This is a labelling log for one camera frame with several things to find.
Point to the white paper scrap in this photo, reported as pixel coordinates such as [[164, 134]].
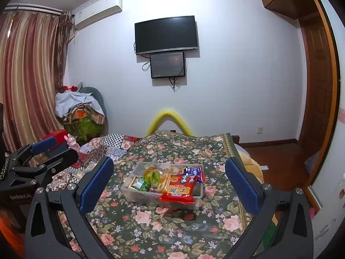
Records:
[[264, 167]]

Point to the red snack packet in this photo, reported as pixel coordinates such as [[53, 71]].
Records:
[[180, 190]]

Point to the green snack packet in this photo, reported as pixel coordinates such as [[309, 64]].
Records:
[[138, 184]]

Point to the black wall television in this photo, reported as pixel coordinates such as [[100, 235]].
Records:
[[167, 35]]

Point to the grey cloth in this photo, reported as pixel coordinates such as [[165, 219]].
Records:
[[312, 162]]

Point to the pile of clothes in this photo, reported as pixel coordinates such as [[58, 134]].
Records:
[[72, 105]]

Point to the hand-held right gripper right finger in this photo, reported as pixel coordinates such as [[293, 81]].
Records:
[[242, 186]]

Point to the curtain rail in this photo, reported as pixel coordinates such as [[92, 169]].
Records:
[[32, 8]]

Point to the pink plush toy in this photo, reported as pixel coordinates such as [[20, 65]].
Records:
[[72, 141]]

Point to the clear plastic container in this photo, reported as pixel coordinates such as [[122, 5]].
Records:
[[134, 197]]

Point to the grey chair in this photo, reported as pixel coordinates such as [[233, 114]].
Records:
[[98, 97]]

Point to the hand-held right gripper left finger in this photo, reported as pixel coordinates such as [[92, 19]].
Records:
[[97, 183]]

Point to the beige blanket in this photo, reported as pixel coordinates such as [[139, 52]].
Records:
[[250, 162]]

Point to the patchwork quilt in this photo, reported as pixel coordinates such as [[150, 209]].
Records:
[[113, 145]]

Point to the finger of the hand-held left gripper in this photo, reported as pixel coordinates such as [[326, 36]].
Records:
[[44, 144], [59, 160]]

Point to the pink slipper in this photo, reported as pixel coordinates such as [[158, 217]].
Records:
[[312, 213]]

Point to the white air conditioner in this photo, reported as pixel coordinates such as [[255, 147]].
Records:
[[97, 10]]

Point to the striped curtain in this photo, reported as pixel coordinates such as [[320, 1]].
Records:
[[27, 72]]

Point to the white wall socket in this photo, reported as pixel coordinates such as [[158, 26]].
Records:
[[260, 130]]

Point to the small black monitor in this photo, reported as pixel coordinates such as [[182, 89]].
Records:
[[167, 64]]

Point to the yellow foam tube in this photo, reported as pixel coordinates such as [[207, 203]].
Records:
[[167, 113]]

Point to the floral blanket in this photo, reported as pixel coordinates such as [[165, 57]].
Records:
[[134, 221]]

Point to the wooden door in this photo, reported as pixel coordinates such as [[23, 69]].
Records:
[[318, 86]]

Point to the blue snack packet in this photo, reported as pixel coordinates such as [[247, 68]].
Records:
[[192, 172]]

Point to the green-edged clear snack bag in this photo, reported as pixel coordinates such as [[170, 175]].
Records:
[[152, 176]]

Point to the red box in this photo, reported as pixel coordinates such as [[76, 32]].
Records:
[[56, 135]]

